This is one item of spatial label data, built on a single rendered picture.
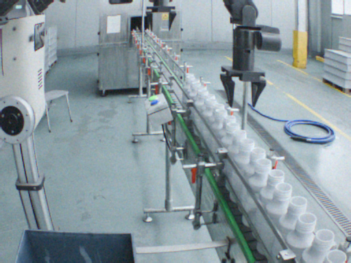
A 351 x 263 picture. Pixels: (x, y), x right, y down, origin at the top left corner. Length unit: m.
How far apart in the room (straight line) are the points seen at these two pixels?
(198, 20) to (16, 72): 10.47
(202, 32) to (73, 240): 10.68
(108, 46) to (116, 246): 4.81
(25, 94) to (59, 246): 0.44
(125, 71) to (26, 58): 4.69
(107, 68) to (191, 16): 6.06
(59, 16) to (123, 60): 5.97
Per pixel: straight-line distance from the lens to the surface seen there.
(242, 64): 0.85
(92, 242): 0.92
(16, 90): 1.01
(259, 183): 0.77
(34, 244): 0.96
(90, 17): 11.07
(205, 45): 11.39
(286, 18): 12.41
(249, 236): 0.80
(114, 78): 5.64
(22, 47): 0.97
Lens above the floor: 1.49
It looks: 21 degrees down
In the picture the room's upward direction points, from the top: 1 degrees clockwise
